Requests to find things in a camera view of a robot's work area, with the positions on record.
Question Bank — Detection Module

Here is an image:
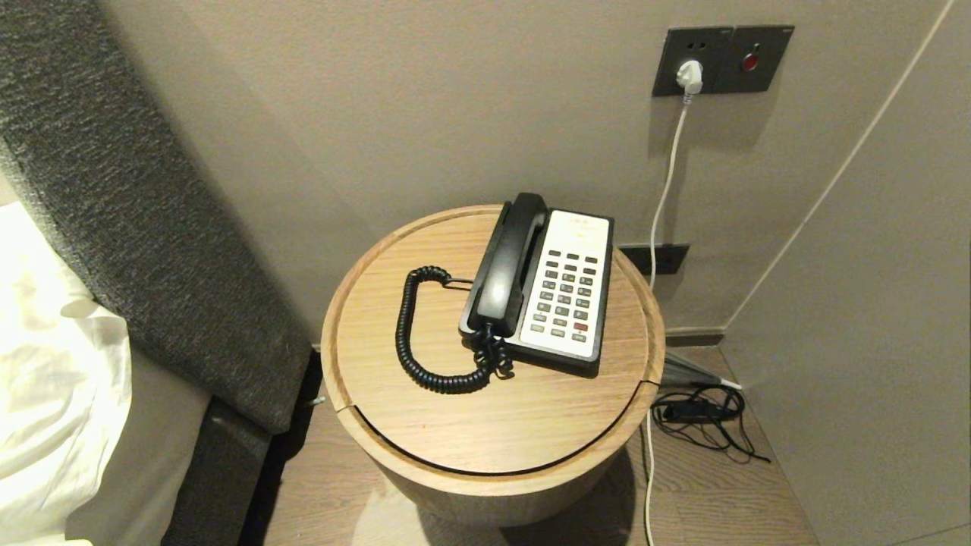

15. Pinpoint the black telephone handset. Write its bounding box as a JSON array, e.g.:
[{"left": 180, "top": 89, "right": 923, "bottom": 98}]
[{"left": 458, "top": 192, "right": 549, "bottom": 339}]

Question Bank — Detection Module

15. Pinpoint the black and white desk telephone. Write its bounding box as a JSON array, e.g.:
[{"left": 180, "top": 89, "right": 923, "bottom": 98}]
[{"left": 457, "top": 206, "right": 616, "bottom": 378}]

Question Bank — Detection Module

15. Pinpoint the round wooden side table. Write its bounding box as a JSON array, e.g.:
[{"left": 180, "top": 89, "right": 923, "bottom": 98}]
[{"left": 320, "top": 203, "right": 667, "bottom": 529}]

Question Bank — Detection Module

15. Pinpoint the white power plug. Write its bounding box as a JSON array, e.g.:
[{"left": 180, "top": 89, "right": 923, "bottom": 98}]
[{"left": 675, "top": 60, "right": 705, "bottom": 105}]

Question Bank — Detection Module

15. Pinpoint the grey upholstered headboard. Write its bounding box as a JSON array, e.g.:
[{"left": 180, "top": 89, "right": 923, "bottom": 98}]
[{"left": 0, "top": 0, "right": 314, "bottom": 435}]

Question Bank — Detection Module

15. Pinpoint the beige bed sheet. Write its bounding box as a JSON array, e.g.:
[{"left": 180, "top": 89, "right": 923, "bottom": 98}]
[{"left": 64, "top": 349, "right": 214, "bottom": 546}]

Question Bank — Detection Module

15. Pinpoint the white bed linen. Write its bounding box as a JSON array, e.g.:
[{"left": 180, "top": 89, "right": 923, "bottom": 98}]
[{"left": 0, "top": 201, "right": 134, "bottom": 544}]

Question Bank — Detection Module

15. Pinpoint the black coiled phone cord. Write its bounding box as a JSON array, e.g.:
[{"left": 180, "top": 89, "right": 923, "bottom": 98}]
[{"left": 394, "top": 265, "right": 516, "bottom": 396}]

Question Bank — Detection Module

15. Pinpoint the small dark wall socket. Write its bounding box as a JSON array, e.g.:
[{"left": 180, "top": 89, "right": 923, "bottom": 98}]
[{"left": 617, "top": 243, "right": 691, "bottom": 277}]

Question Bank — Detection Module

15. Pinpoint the white power cable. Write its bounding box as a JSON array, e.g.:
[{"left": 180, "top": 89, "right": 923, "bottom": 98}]
[{"left": 643, "top": 95, "right": 692, "bottom": 546}]

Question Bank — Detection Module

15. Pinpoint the black tangled cable with adapter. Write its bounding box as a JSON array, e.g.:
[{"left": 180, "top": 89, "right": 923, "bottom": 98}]
[{"left": 650, "top": 384, "right": 771, "bottom": 464}]

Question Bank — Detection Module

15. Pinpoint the dark wall socket plate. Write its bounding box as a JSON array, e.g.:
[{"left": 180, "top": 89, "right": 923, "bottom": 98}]
[{"left": 652, "top": 27, "right": 736, "bottom": 99}]

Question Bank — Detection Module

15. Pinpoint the dark bed frame panel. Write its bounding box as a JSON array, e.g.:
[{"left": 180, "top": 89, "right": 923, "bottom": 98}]
[{"left": 161, "top": 396, "right": 275, "bottom": 546}]

